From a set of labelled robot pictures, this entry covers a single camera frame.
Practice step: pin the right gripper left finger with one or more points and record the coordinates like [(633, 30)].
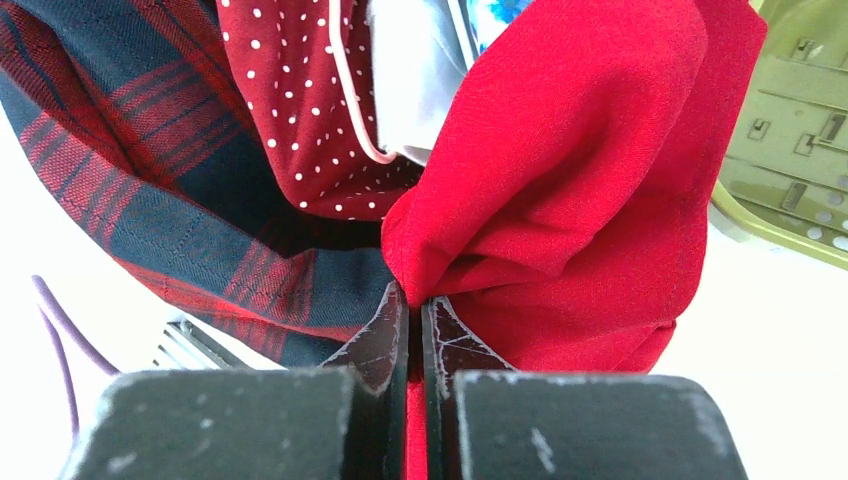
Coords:
[(341, 419)]

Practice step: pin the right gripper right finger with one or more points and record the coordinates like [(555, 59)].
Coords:
[(488, 420)]

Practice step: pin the red pleated skirt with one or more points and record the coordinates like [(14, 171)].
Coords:
[(563, 210)]

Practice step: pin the red plaid shirt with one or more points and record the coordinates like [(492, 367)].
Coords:
[(130, 117)]

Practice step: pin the pink hanger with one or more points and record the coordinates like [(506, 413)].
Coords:
[(346, 82)]

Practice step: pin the red polka dot garment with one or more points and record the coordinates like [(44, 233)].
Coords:
[(280, 56)]

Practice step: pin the white garment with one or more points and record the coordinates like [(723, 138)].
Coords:
[(420, 52)]

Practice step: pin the green plastic basket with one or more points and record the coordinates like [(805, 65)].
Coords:
[(783, 182)]

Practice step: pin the blue floral garment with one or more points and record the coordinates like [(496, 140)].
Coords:
[(488, 19)]

